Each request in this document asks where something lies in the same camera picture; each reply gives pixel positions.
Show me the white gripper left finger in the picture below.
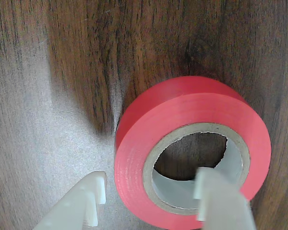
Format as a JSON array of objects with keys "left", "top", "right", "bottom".
[{"left": 32, "top": 170, "right": 108, "bottom": 230}]

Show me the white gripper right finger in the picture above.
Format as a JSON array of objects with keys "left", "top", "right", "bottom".
[{"left": 193, "top": 167, "right": 257, "bottom": 230}]

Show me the red tape roll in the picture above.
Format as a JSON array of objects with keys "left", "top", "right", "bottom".
[{"left": 114, "top": 76, "right": 272, "bottom": 230}]

